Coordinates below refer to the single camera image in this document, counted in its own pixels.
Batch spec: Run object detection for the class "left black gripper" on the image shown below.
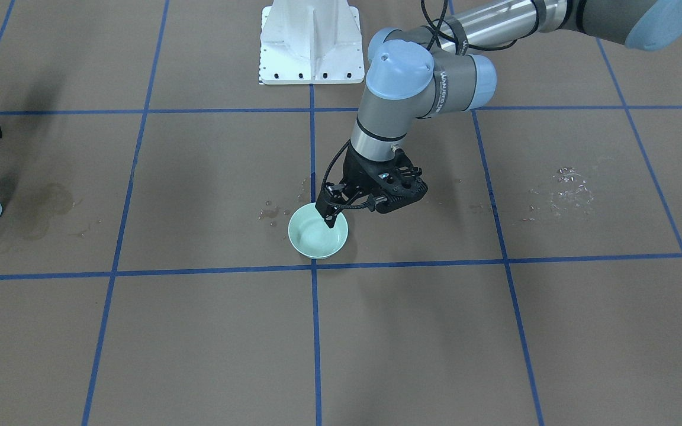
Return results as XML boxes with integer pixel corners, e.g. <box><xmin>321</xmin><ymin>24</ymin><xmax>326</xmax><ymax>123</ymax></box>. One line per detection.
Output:
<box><xmin>315</xmin><ymin>146</ymin><xmax>407</xmax><ymax>229</ymax></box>

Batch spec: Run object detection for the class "mint green bowl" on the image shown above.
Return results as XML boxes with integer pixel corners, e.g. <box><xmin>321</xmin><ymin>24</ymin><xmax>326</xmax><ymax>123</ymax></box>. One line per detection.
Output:
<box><xmin>288</xmin><ymin>203</ymin><xmax>349</xmax><ymax>259</ymax></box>

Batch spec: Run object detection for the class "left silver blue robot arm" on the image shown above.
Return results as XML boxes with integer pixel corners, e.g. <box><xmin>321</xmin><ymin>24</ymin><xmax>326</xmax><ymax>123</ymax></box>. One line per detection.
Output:
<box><xmin>311</xmin><ymin>1</ymin><xmax>682</xmax><ymax>228</ymax></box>

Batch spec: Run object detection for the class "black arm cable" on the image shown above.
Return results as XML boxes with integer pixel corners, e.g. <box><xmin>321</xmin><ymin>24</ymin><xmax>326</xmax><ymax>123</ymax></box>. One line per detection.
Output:
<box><xmin>320</xmin><ymin>0</ymin><xmax>540</xmax><ymax>205</ymax></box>

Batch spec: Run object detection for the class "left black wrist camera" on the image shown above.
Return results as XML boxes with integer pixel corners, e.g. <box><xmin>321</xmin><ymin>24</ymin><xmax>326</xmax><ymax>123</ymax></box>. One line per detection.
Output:
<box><xmin>372</xmin><ymin>149</ymin><xmax>428</xmax><ymax>214</ymax></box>

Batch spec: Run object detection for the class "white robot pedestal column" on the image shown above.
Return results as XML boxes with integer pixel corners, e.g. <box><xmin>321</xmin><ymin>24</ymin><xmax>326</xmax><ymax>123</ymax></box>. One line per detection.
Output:
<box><xmin>258</xmin><ymin>1</ymin><xmax>365</xmax><ymax>85</ymax></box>

